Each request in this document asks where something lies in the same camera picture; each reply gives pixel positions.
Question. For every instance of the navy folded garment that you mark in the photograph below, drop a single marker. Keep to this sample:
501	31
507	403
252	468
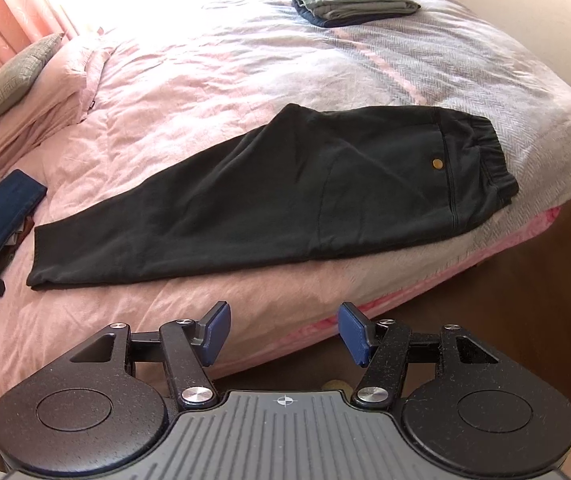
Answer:
325	21

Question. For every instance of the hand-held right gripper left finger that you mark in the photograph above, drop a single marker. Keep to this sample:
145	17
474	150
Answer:
218	332

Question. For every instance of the grey herringbone blanket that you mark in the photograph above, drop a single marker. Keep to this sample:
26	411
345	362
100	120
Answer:
465	60

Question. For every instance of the dark blue folded jeans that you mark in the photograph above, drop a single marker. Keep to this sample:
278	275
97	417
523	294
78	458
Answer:
0	215

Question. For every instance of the pink fitted sheet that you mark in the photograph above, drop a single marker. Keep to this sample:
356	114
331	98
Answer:
465	255

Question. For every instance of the grey pillow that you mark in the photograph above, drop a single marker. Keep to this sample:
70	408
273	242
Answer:
12	80

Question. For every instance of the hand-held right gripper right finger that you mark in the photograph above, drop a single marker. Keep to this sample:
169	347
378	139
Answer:
354	332

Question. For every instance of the black pants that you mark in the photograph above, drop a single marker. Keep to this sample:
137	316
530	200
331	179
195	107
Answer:
265	200

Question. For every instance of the pink pillow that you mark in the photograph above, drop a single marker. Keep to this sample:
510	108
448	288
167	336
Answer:
55	95

